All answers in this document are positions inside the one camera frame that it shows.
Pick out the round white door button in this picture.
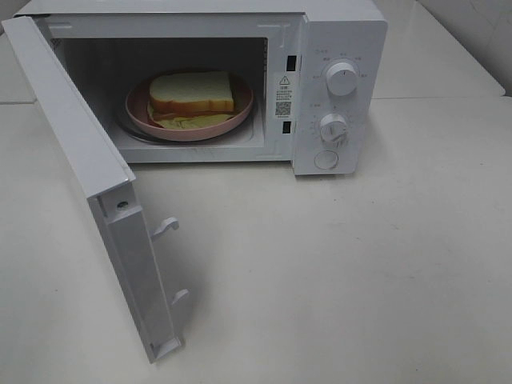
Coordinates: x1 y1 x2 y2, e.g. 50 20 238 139
314 150 338 170

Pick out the white bread sandwich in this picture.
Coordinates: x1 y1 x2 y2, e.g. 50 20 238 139
147 71 236 130

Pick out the white microwave door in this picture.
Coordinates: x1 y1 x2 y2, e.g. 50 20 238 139
2 17 189 362

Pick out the pink plate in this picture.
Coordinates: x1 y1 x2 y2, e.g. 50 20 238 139
126 76 254 142

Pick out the white microwave oven body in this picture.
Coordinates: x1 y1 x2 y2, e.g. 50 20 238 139
12 1 387 175

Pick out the upper white power knob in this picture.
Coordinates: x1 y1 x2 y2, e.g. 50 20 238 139
324 58 359 96

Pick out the glass microwave turntable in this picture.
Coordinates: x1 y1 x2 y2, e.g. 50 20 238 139
109 109 260 147

